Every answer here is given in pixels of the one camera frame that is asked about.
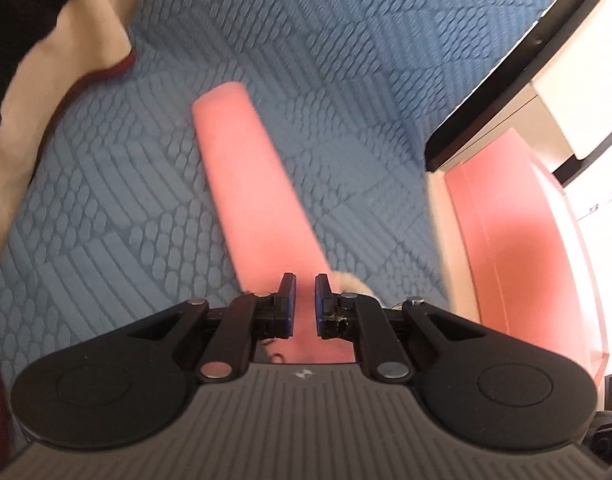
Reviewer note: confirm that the white cabinet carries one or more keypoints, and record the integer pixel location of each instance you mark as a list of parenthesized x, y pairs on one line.
[(585, 120)]

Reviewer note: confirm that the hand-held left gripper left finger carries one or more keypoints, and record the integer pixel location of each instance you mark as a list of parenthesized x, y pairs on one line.
[(289, 305)]

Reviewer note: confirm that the white fluffy pom-pom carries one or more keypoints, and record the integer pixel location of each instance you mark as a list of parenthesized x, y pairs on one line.
[(353, 284)]

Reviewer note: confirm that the blue textured bedspread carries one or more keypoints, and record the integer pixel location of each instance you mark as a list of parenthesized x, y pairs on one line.
[(336, 60)]

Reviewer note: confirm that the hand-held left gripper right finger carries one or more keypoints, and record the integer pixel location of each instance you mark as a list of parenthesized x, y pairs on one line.
[(319, 305)]

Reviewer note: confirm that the striped beige black orange blanket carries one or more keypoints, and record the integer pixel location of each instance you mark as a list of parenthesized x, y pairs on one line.
[(61, 35)]

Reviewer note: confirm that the pink printed cloth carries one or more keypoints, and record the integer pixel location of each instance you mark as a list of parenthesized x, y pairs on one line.
[(246, 170)]

